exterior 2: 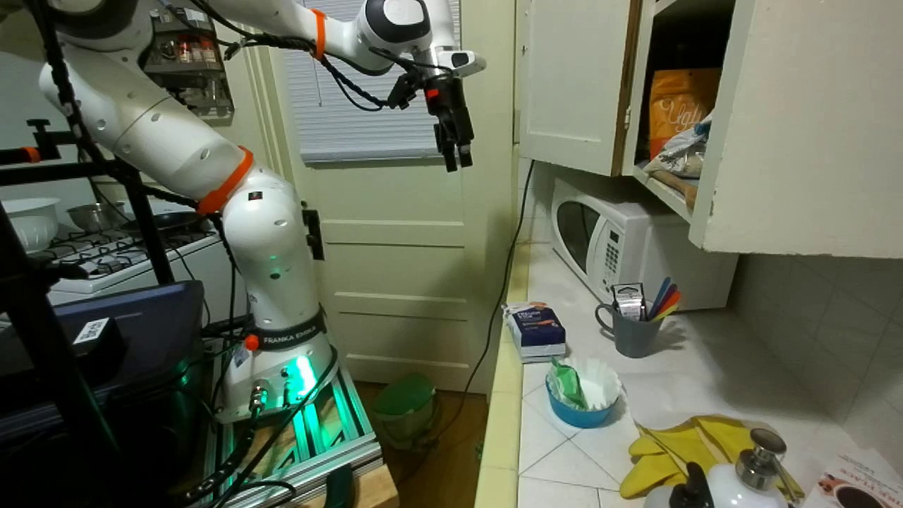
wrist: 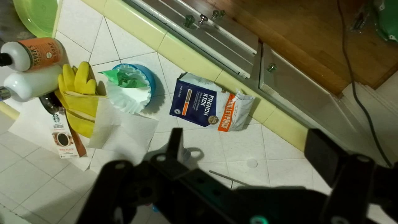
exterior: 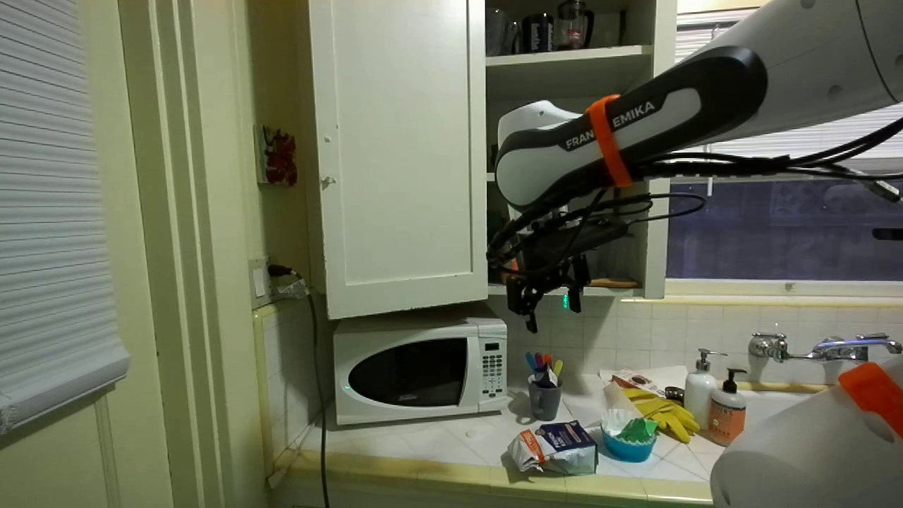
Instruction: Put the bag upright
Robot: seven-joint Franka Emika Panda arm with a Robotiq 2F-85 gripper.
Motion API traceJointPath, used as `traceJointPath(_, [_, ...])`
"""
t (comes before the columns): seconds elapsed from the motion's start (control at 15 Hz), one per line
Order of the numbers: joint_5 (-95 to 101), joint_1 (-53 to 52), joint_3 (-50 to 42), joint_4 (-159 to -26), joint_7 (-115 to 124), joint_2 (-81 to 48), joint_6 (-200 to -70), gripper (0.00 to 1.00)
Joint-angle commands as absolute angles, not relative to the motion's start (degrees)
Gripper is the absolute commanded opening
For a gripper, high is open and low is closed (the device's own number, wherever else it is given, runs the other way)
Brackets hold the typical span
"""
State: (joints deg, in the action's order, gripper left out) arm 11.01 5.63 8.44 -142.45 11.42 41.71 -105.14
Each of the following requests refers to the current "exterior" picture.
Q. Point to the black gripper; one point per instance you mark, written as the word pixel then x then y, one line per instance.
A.
pixel 547 268

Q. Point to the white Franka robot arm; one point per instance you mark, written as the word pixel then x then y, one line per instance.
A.
pixel 801 58

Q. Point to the white blue orange bag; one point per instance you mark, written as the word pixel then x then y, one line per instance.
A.
pixel 561 450

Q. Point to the colourful utensils bunch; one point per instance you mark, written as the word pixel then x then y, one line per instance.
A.
pixel 544 367

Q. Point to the grey utensil cup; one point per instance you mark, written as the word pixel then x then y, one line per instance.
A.
pixel 547 398

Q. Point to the white microwave oven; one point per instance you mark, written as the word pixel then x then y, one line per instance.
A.
pixel 420 367

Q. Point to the small dark jar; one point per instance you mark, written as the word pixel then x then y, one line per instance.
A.
pixel 677 394

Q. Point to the green sponge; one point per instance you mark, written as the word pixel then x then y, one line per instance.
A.
pixel 640 429

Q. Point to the orange pump soap bottle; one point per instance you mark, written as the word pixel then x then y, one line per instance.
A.
pixel 726 415

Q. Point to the white cabinet door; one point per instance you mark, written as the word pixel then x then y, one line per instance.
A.
pixel 400 155

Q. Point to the white open shelf cabinet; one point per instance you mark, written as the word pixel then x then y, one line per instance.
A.
pixel 565 72

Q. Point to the chrome sink faucet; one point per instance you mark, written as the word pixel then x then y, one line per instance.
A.
pixel 829 352

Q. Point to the dark jars on shelf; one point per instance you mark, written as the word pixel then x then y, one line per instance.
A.
pixel 555 27

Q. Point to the white pleated window blind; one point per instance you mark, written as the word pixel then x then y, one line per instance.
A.
pixel 53 198

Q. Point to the red wall decoration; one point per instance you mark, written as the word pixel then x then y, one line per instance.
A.
pixel 282 155

